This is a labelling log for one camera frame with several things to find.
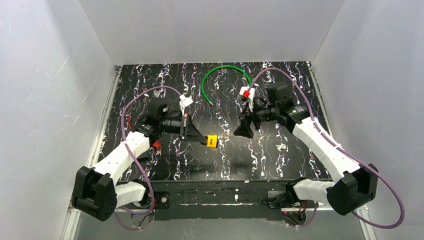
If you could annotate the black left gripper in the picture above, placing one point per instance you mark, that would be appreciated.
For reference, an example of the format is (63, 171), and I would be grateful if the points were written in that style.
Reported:
(185, 127)

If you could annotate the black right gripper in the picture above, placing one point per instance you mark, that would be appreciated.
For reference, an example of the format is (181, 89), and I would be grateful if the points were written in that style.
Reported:
(260, 114)

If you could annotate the yellow padlock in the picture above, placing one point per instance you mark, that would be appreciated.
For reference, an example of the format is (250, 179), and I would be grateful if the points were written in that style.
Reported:
(212, 141)

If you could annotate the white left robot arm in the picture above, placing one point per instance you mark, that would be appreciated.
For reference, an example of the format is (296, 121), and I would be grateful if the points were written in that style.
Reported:
(96, 190)

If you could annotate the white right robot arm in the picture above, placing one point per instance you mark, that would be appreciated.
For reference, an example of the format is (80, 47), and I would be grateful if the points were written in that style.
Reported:
(352, 185)

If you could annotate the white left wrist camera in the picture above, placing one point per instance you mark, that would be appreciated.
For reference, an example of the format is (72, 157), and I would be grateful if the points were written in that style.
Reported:
(184, 102)

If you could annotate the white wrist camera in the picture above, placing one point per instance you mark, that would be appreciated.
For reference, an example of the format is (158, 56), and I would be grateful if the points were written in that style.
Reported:
(184, 102)
(247, 95)

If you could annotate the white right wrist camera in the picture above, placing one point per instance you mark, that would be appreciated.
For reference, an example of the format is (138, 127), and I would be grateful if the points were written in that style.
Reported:
(247, 95)

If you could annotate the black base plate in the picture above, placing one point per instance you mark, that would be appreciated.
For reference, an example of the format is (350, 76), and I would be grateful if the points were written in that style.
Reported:
(222, 199)

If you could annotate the aluminium frame rail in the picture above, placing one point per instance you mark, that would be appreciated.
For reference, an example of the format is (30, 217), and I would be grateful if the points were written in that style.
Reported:
(73, 214)

